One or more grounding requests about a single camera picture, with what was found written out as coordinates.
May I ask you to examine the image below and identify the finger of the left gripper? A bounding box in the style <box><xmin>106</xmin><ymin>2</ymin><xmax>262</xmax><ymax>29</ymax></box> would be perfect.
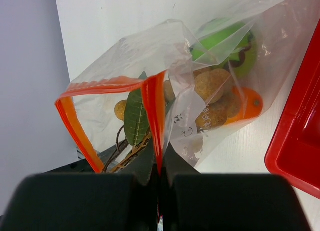
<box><xmin>47</xmin><ymin>145</ymin><xmax>120</xmax><ymax>173</ymax></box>

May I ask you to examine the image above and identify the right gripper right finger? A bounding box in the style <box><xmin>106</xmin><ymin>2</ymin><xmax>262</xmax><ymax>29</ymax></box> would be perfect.
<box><xmin>161</xmin><ymin>145</ymin><xmax>311</xmax><ymax>231</ymax></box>

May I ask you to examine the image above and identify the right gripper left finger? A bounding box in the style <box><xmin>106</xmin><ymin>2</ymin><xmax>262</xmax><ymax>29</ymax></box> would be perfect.
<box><xmin>0</xmin><ymin>142</ymin><xmax>159</xmax><ymax>231</ymax></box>

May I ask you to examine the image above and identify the clear orange zip top bag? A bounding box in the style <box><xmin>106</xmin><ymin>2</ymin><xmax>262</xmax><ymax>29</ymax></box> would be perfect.
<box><xmin>55</xmin><ymin>0</ymin><xmax>320</xmax><ymax>173</ymax></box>

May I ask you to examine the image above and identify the brown toy longan bunch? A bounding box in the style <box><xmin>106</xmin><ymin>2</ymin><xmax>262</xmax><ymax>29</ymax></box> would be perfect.
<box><xmin>102</xmin><ymin>67</ymin><xmax>241</xmax><ymax>173</ymax></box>

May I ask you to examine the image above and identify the green orange toy mango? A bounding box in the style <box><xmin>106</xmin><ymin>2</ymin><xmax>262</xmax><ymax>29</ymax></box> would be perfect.
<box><xmin>225</xmin><ymin>87</ymin><xmax>264</xmax><ymax>125</ymax></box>

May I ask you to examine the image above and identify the green toy watermelon ball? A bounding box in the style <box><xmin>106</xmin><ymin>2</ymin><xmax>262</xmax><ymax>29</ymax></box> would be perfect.
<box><xmin>190</xmin><ymin>18</ymin><xmax>258</xmax><ymax>79</ymax></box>

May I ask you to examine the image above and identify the red plastic tray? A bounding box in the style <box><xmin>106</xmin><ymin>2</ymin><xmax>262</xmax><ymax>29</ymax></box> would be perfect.
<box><xmin>264</xmin><ymin>27</ymin><xmax>320</xmax><ymax>198</ymax></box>

